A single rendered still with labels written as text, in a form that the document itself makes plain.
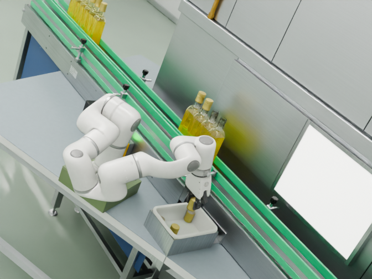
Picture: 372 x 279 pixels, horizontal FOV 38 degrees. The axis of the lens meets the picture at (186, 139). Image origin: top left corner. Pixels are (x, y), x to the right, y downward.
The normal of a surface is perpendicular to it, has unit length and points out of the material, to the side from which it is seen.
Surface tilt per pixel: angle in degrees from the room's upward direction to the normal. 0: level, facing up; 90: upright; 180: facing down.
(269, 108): 90
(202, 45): 90
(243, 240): 90
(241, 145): 90
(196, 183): 105
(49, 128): 0
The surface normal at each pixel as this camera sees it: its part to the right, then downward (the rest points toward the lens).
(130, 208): 0.36, -0.82
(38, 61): -0.76, 0.02
